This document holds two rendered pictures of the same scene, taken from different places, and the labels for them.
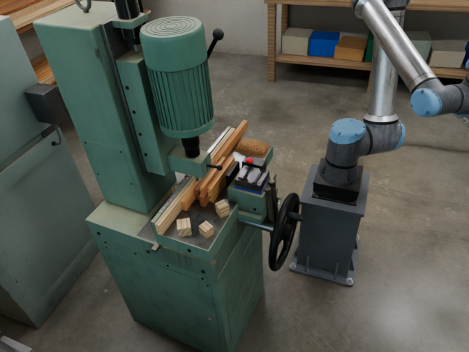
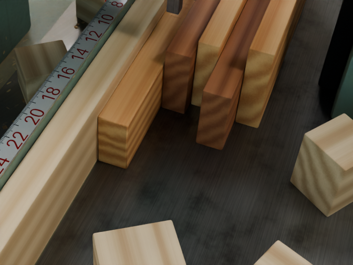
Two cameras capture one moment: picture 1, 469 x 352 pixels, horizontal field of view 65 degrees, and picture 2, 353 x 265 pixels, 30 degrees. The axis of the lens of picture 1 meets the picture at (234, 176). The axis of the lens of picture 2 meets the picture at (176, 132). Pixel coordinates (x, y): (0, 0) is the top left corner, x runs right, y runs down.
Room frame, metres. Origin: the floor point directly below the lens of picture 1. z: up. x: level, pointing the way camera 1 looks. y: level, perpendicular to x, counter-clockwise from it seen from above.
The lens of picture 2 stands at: (0.64, 0.21, 1.22)
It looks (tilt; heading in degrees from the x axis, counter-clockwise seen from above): 46 degrees down; 347
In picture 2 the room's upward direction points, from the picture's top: 6 degrees clockwise
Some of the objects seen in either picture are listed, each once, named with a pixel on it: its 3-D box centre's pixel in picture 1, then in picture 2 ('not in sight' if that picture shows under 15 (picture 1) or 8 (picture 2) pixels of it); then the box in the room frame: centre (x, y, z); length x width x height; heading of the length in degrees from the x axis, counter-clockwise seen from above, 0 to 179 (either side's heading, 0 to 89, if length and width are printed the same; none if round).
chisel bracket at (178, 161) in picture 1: (190, 162); not in sight; (1.02, 0.15, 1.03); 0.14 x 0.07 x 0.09; 62
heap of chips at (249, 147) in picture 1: (251, 144); not in sight; (1.25, -0.08, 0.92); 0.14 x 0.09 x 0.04; 62
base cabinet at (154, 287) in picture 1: (191, 266); not in sight; (1.07, 0.24, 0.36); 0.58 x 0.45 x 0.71; 62
